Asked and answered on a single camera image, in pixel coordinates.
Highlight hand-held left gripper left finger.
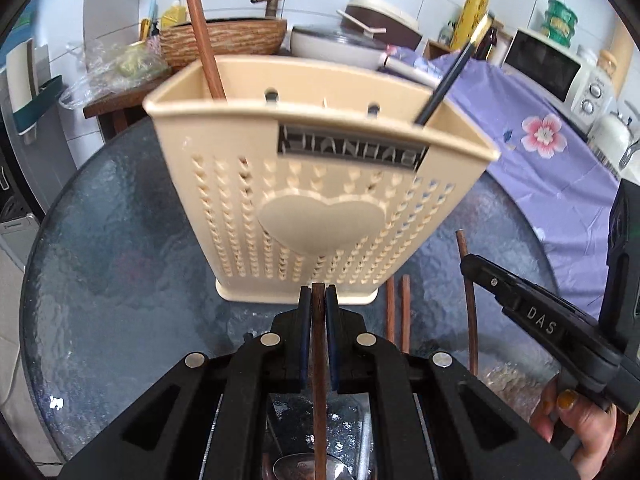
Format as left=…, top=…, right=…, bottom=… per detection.
left=60, top=285, right=313, bottom=480

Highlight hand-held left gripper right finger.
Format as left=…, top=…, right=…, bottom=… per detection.
left=325, top=284, right=583, bottom=480

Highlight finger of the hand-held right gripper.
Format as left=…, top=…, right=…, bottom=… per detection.
left=460, top=254, right=622, bottom=402

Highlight brown wooden chopstick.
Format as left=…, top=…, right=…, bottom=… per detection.
left=311, top=282, right=329, bottom=480
left=398, top=275, right=412, bottom=353
left=384, top=280, right=396, bottom=348
left=179, top=0, right=227, bottom=101

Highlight thin reddish brown chopstick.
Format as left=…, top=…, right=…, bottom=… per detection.
left=455, top=230, right=481, bottom=376

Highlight beige perforated utensil holder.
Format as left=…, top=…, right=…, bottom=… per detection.
left=142, top=55, right=502, bottom=307

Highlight shiny metal spoon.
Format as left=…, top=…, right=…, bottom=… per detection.
left=272, top=452, right=351, bottom=480

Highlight black chopstick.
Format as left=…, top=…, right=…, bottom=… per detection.
left=414, top=12, right=493, bottom=127

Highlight person's right hand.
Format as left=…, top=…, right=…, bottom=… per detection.
left=530, top=382, right=625, bottom=480

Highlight purple floral cloth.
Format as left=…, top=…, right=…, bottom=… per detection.
left=430, top=52, right=626, bottom=321

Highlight chrome faucet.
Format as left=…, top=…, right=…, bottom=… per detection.
left=619, top=135, right=640, bottom=171

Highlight white kettle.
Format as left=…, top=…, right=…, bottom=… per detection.
left=590, top=110, right=632, bottom=166

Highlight jar with orange lid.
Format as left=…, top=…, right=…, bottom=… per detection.
left=597, top=50, right=618, bottom=91

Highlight white microwave oven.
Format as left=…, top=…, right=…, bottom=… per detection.
left=501, top=27, right=616, bottom=133

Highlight green stacked cans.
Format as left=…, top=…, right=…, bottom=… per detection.
left=541, top=0, right=578, bottom=43

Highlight dark glass bottle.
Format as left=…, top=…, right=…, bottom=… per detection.
left=475, top=22, right=501, bottom=63

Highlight white rolled tube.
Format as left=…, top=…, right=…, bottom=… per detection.
left=382, top=45, right=443, bottom=88

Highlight small wooden box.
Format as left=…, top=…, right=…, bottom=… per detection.
left=422, top=40, right=453, bottom=61

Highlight white pot with glass lid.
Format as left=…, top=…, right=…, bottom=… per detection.
left=290, top=24, right=396, bottom=68

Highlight woven wicker basin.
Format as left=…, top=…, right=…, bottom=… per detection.
left=159, top=17, right=288, bottom=72

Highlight wooden side table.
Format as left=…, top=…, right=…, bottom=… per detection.
left=82, top=75, right=173, bottom=133

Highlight yellow wrap roll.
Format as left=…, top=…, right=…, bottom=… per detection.
left=451, top=0, right=488, bottom=51

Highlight white brown rice cooker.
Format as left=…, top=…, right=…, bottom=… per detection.
left=336, top=0, right=425, bottom=51

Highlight clear plastic bag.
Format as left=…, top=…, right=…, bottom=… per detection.
left=59, top=40, right=171, bottom=108

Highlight yellow soap bottle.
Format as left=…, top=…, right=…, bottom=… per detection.
left=160, top=0, right=190, bottom=28

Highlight white green wall organizer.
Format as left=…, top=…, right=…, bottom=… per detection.
left=5, top=40, right=63, bottom=136

